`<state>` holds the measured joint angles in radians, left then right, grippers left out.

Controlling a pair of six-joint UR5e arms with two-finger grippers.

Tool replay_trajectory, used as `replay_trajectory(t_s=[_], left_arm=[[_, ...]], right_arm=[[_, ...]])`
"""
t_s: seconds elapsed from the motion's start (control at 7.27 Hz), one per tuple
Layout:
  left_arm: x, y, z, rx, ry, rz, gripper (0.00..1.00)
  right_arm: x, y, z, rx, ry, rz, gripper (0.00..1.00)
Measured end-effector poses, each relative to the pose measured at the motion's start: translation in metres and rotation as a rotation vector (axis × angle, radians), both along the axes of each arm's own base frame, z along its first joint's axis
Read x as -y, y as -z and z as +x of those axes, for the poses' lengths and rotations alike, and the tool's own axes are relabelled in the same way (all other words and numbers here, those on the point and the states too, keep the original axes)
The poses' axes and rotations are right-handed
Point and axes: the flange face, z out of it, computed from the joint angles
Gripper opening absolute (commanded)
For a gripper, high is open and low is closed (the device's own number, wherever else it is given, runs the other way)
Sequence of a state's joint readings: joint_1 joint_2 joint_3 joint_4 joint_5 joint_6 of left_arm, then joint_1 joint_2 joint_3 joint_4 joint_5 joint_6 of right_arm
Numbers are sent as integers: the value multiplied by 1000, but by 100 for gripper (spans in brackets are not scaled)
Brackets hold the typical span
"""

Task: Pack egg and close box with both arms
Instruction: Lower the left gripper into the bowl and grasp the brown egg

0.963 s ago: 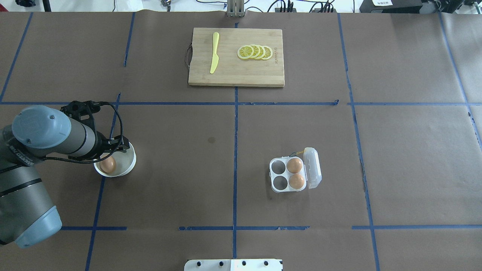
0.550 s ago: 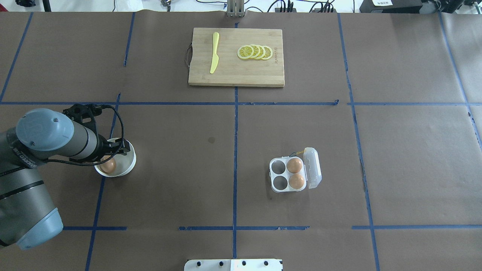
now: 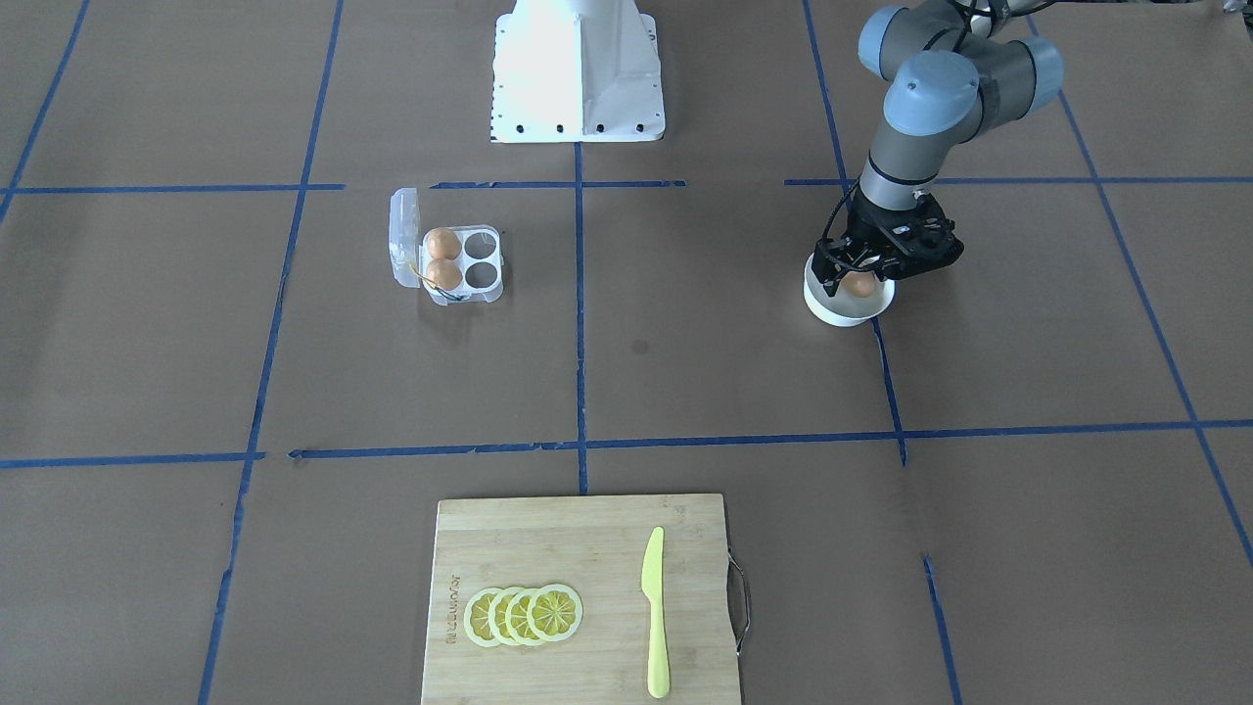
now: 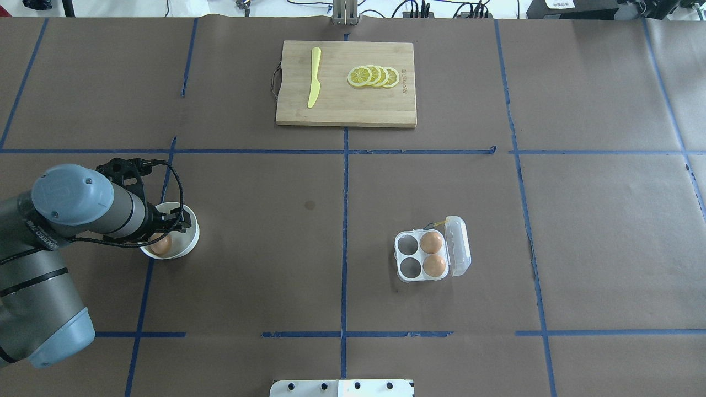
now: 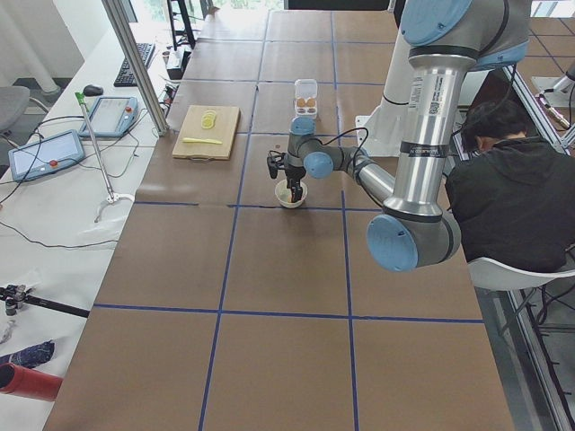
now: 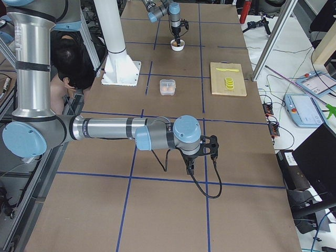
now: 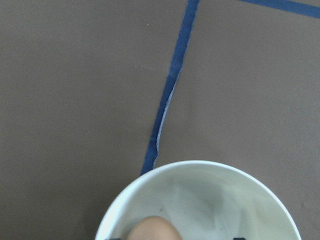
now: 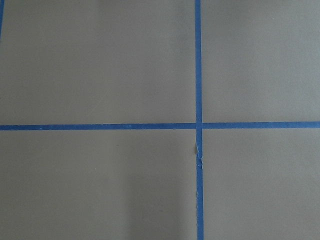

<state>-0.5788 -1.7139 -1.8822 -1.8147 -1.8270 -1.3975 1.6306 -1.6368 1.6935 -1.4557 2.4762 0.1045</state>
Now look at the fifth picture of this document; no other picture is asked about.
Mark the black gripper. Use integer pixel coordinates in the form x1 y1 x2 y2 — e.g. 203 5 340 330
284 164 303 203

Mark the white round bowl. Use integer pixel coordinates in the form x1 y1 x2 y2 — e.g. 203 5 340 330
274 180 308 208

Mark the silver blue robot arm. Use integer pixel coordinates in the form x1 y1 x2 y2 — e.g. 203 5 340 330
268 1 531 272

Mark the clear plastic egg box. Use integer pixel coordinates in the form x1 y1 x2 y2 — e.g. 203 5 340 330
294 79 318 119

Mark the bamboo cutting board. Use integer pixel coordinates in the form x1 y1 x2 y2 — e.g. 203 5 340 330
172 105 240 160

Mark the lemon slice one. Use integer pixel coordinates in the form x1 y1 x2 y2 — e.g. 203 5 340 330
200 118 216 129

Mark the yellow plastic knife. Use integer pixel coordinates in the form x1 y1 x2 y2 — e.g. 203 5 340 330
181 137 223 145

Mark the reacher grabber stick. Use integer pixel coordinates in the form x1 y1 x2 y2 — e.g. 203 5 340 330
75 92 135 223

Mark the far blue teach pendant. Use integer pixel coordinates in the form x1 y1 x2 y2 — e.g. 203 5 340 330
88 96 138 138

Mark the blue teach pendant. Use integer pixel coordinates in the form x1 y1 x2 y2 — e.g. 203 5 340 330
8 130 84 182
88 96 138 138

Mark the black keyboard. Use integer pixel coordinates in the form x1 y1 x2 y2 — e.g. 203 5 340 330
112 41 156 88

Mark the white chair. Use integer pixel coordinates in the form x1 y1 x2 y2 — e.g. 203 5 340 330
468 257 574 291

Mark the seated person in black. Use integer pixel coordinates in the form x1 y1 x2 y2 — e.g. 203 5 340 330
446 101 574 272

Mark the black computer mouse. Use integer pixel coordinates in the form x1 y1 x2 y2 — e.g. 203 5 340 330
83 84 104 97

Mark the near blue teach pendant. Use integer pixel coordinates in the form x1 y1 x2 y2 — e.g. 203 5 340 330
8 130 84 182

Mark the small black tripod stand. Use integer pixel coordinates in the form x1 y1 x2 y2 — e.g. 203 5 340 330
0 285 90 318

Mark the red cylinder bottle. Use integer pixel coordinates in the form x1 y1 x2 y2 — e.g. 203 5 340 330
1 363 63 401

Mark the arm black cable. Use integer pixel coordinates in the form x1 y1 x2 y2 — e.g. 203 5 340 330
320 127 405 212

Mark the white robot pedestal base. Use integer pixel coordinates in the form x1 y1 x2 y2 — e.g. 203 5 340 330
354 26 464 158

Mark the aluminium frame post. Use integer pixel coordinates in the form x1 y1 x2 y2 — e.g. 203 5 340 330
102 0 169 136

